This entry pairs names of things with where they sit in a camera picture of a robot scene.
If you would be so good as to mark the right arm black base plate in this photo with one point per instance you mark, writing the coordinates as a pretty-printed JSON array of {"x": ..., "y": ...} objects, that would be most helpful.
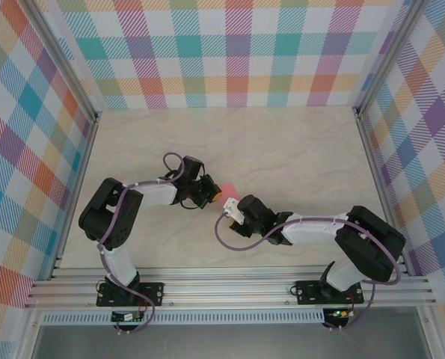
[{"x": 308, "y": 291}]

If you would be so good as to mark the pink cloth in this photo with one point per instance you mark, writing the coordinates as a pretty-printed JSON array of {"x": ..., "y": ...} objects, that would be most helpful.
[{"x": 229, "y": 192}]

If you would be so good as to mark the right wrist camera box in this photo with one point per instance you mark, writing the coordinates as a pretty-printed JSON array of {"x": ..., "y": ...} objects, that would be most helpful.
[{"x": 233, "y": 209}]

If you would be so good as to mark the aluminium mounting rail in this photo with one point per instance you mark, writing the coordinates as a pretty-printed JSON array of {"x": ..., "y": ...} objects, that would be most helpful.
[{"x": 226, "y": 288}]

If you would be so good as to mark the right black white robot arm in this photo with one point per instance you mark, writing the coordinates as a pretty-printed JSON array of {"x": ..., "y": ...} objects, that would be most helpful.
[{"x": 371, "y": 243}]

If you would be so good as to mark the aluminium corner post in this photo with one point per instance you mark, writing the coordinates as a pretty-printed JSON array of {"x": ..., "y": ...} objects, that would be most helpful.
[
  {"x": 387, "y": 56},
  {"x": 63, "y": 56}
]

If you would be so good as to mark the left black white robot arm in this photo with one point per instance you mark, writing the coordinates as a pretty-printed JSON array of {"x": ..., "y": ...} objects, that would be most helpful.
[{"x": 106, "y": 217}]

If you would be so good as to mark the grey metal lower panel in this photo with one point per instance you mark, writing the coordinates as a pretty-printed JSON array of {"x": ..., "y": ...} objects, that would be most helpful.
[{"x": 226, "y": 344}]

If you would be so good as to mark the aluminium side rail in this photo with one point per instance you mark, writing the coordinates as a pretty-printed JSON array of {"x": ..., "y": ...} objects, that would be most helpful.
[
  {"x": 374, "y": 164},
  {"x": 82, "y": 164}
]

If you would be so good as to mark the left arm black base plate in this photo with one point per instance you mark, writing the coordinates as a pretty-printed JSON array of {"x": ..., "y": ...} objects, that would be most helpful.
[{"x": 151, "y": 291}]

